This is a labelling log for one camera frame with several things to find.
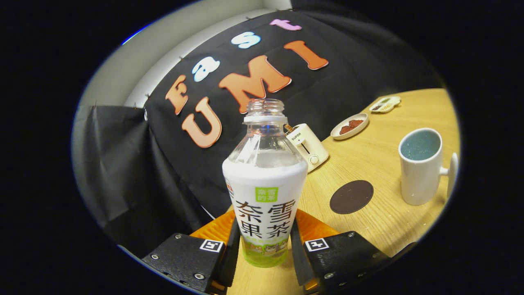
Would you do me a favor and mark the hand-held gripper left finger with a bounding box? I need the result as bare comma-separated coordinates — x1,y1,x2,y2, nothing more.
141,209,241,295

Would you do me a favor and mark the white green label juice bottle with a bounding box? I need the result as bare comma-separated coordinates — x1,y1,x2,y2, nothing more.
222,98,309,268

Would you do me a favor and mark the black backdrop cloth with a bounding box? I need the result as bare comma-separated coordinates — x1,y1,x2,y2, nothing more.
72,0,447,259

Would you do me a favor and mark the cream white toaster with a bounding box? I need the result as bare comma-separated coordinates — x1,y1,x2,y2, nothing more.
285,123,329,173

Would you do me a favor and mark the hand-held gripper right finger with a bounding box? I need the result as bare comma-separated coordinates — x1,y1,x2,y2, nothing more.
290,209,391,295

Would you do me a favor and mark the white cup with blue inside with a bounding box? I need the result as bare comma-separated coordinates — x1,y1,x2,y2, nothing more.
398,128,459,206

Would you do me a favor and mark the wooden table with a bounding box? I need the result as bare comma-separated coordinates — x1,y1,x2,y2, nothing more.
213,88,461,295

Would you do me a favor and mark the white divided condiment dish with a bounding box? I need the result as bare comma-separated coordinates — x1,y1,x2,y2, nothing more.
369,96,401,113

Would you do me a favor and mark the white oval plate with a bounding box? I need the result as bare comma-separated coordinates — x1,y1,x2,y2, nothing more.
330,113,369,141

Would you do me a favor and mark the dark brown round coaster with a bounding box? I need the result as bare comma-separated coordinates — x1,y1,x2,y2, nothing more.
330,180,374,215

